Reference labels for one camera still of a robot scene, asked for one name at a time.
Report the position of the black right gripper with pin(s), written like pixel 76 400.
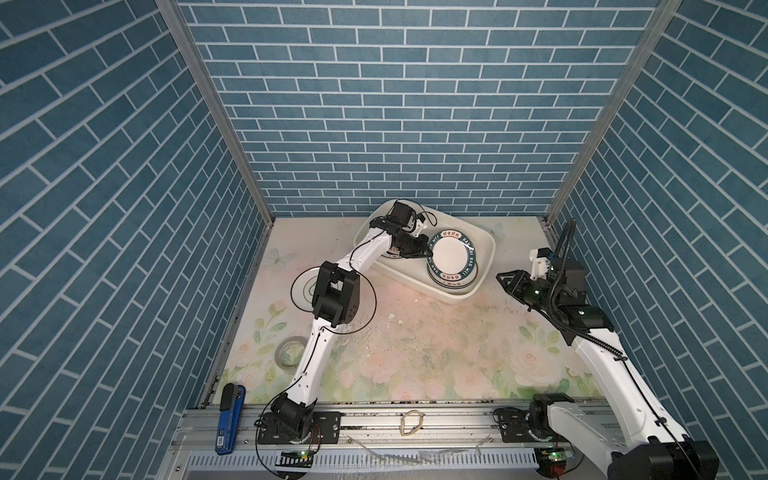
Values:
pixel 520 277

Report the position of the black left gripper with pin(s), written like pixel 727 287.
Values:
pixel 420 242

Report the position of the green rim plate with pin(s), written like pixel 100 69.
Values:
pixel 453 251

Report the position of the orange sunburst plate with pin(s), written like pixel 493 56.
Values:
pixel 392 253
pixel 453 281

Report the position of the white clover plate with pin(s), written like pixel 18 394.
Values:
pixel 302 289

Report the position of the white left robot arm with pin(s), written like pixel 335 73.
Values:
pixel 335 303

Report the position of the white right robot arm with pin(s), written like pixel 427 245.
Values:
pixel 652 444

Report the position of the white plastic bin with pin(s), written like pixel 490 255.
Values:
pixel 413 272

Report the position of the beige rubber band loop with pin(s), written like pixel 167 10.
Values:
pixel 411 422

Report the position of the clear tape roll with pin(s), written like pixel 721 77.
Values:
pixel 289 352

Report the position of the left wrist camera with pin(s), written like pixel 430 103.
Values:
pixel 421 221

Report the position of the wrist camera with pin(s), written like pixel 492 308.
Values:
pixel 541 263
pixel 421 221

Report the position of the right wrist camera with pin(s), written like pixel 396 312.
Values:
pixel 541 263

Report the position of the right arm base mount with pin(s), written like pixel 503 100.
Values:
pixel 513 425

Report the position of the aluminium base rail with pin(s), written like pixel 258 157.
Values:
pixel 436 425

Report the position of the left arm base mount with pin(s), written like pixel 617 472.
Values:
pixel 324 426

